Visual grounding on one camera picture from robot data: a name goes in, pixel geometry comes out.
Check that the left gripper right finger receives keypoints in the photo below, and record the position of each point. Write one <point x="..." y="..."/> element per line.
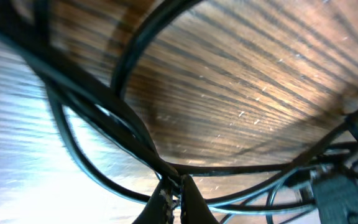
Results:
<point x="194" y="209"/>

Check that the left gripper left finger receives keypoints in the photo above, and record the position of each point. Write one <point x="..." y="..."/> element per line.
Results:
<point x="159" y="208"/>

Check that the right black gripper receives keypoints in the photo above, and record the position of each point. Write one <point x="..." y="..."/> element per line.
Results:
<point x="336" y="195"/>

